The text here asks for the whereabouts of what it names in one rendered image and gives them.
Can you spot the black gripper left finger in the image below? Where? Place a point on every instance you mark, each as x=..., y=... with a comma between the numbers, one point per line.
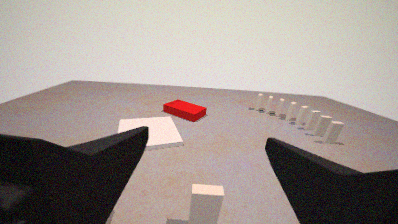
x=78, y=184

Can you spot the red rectangular block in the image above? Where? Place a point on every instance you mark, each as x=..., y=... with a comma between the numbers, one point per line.
x=185, y=110

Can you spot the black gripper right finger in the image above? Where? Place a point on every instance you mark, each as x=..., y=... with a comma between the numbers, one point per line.
x=324, y=192

